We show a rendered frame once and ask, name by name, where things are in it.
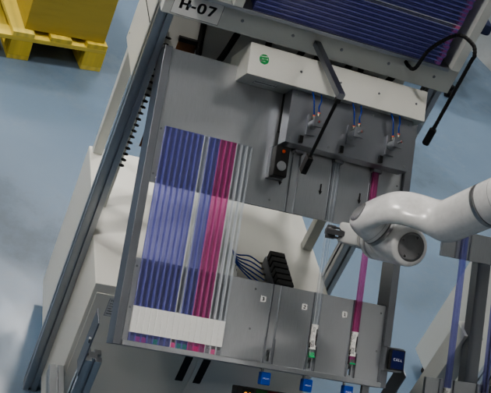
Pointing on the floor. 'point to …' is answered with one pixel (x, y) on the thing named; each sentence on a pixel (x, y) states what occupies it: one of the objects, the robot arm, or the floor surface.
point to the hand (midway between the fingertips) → (345, 235)
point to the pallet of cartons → (51, 26)
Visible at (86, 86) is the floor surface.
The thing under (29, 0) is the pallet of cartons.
